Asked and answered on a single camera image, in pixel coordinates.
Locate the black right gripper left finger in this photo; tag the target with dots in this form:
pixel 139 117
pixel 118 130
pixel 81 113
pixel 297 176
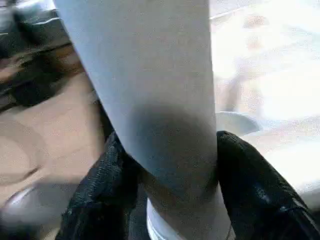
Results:
pixel 100 195

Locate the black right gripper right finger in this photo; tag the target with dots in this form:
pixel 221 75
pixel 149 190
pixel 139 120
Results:
pixel 262 190

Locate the white plastic table top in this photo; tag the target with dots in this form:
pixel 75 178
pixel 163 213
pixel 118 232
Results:
pixel 275 87

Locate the white plastic table leg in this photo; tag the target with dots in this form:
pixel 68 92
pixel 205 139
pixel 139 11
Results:
pixel 150 75

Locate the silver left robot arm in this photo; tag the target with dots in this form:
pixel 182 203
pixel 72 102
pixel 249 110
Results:
pixel 22 205

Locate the black work mat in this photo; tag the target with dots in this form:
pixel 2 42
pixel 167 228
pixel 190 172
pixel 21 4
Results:
pixel 37 82

